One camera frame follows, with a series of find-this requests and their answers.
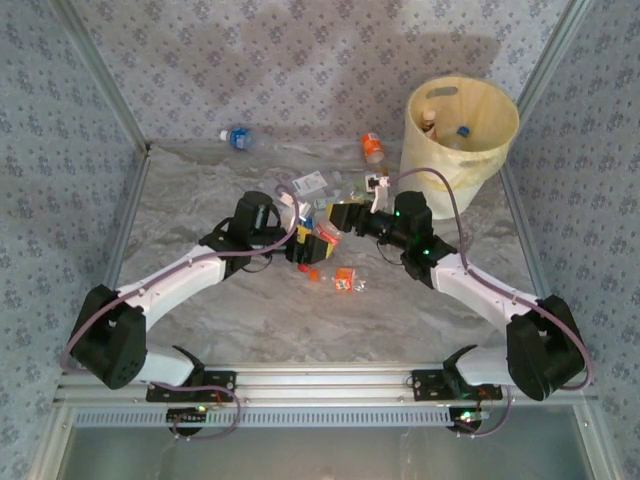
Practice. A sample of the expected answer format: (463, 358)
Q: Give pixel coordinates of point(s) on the red label bottle red cap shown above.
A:
(327, 234)

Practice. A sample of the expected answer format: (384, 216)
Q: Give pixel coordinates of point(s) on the white round plastic bin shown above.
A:
(420, 196)

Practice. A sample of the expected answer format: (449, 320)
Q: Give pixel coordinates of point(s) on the white carton box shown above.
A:
(312, 183)

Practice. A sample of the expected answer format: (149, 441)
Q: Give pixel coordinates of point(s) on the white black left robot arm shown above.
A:
(170, 285)

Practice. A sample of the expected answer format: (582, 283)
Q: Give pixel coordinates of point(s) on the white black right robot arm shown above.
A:
(480, 295)

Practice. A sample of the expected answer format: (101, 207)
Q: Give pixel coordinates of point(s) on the small amber bottle cap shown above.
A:
(383, 169)

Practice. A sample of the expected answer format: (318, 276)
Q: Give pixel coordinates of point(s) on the orange label bottle white cap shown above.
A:
(371, 146)

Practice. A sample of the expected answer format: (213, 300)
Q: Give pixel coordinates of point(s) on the black left controller board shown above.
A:
(185, 415)

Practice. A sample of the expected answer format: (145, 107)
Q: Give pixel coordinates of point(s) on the black controller board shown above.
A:
(185, 415)
(462, 418)

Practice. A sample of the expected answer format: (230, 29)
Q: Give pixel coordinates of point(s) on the grey metal shelf panel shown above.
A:
(325, 455)

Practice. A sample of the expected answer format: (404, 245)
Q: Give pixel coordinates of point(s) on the black right controller board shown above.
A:
(462, 418)

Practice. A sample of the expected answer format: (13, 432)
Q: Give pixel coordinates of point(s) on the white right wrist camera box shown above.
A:
(376, 187)

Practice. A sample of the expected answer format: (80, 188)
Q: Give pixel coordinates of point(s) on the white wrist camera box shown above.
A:
(376, 187)
(286, 200)

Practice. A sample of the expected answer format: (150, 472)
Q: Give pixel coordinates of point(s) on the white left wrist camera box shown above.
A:
(286, 200)

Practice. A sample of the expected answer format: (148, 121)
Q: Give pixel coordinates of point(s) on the aluminium right side rail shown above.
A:
(523, 225)

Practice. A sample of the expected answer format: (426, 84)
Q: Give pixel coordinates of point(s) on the aluminium left side rail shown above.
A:
(132, 207)

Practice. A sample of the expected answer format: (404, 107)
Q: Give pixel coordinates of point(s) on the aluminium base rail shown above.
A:
(325, 382)

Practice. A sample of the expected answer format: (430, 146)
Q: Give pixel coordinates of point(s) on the aluminium left corner post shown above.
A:
(105, 75)

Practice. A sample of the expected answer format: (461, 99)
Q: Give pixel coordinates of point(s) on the aluminium corner post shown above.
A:
(558, 40)
(105, 75)

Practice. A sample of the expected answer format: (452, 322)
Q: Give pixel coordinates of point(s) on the aluminium right corner post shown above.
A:
(558, 40)

